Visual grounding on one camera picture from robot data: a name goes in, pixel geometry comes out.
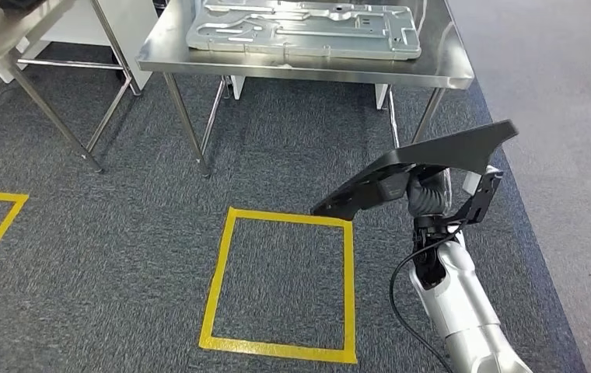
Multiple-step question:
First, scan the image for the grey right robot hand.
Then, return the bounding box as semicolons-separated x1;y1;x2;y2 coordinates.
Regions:
406;167;454;218

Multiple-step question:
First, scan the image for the black plastic frame part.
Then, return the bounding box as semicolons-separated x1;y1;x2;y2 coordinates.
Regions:
309;120;519;222

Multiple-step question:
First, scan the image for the aluminium grooved jig plate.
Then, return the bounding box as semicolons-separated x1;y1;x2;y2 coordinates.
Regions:
186;0;423;61

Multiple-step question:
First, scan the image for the white cabinet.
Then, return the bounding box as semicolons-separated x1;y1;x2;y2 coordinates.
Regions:
0;0;159;94

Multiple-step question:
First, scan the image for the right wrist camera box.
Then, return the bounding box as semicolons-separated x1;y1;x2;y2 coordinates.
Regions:
447;166;505;228

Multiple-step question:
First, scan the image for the black camera cable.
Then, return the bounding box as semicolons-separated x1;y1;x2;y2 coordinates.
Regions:
389;228;467;373

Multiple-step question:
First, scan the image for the steel table frame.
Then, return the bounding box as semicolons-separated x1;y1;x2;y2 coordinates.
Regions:
135;0;476;180

